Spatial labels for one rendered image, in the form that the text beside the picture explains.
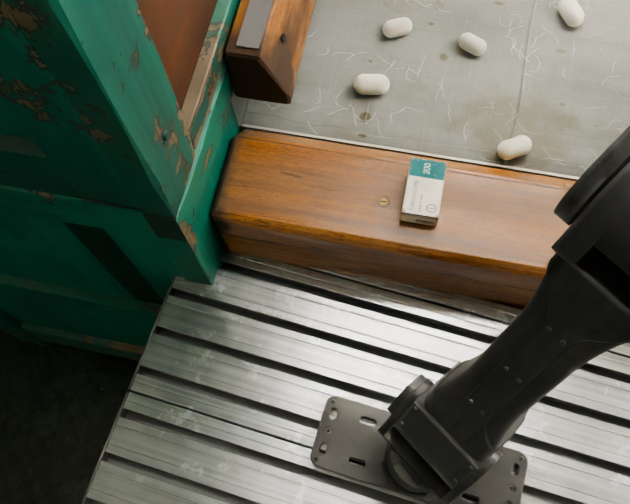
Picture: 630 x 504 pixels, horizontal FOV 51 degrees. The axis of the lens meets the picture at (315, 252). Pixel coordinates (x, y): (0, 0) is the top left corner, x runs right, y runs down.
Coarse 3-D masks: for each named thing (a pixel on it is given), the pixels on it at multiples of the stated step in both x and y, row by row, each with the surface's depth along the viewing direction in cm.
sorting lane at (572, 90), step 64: (320, 0) 77; (384, 0) 77; (448, 0) 77; (512, 0) 76; (576, 0) 76; (320, 64) 74; (384, 64) 74; (448, 64) 73; (512, 64) 73; (576, 64) 73; (256, 128) 71; (320, 128) 71; (384, 128) 71; (448, 128) 70; (512, 128) 70; (576, 128) 70
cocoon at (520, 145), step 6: (516, 138) 67; (522, 138) 67; (528, 138) 67; (504, 144) 67; (510, 144) 67; (516, 144) 67; (522, 144) 67; (528, 144) 67; (498, 150) 67; (504, 150) 67; (510, 150) 67; (516, 150) 67; (522, 150) 67; (528, 150) 67; (504, 156) 67; (510, 156) 67; (516, 156) 68
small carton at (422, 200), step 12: (420, 168) 64; (432, 168) 63; (444, 168) 63; (408, 180) 63; (420, 180) 63; (432, 180) 63; (444, 180) 63; (408, 192) 63; (420, 192) 63; (432, 192) 63; (408, 204) 62; (420, 204) 62; (432, 204) 62; (408, 216) 62; (420, 216) 62; (432, 216) 62
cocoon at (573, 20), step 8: (560, 0) 74; (568, 0) 73; (560, 8) 74; (568, 8) 73; (576, 8) 73; (568, 16) 73; (576, 16) 73; (584, 16) 73; (568, 24) 74; (576, 24) 73
